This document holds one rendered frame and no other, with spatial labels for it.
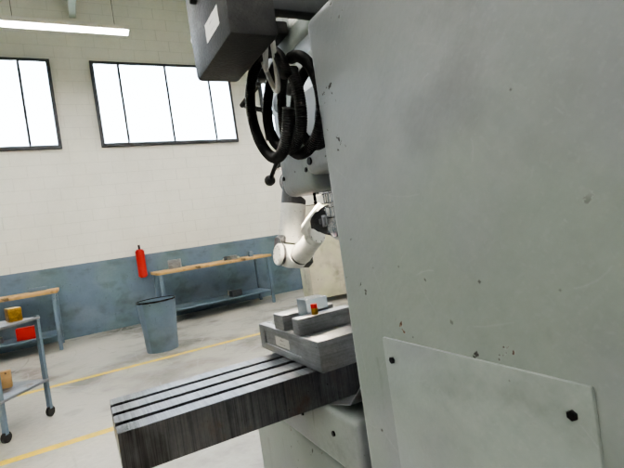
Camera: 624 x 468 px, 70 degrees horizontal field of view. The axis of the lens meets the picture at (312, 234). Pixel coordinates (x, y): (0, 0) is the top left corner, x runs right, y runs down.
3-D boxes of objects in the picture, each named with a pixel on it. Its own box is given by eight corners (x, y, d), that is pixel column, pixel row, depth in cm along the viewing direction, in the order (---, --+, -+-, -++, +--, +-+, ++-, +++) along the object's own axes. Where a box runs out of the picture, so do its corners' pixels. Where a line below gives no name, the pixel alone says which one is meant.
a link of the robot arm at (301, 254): (303, 246, 144) (279, 276, 157) (330, 248, 148) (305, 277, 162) (296, 220, 149) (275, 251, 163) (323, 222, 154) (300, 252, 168)
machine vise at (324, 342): (261, 347, 127) (255, 309, 127) (307, 334, 135) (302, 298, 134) (322, 374, 97) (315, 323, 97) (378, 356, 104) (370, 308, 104)
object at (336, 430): (266, 411, 132) (261, 371, 132) (364, 378, 148) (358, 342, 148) (363, 486, 88) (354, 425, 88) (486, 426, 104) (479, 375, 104)
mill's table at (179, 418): (114, 434, 101) (109, 399, 101) (491, 314, 159) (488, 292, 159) (123, 477, 80) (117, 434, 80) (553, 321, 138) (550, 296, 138)
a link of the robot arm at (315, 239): (312, 210, 135) (294, 234, 145) (336, 227, 136) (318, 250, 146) (320, 198, 140) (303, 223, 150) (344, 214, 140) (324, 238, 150)
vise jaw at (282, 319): (274, 328, 117) (272, 313, 117) (324, 316, 124) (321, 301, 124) (284, 331, 112) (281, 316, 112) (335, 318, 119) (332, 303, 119)
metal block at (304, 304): (299, 322, 114) (295, 298, 114) (319, 317, 117) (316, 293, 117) (308, 324, 109) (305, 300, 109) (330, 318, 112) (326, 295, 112)
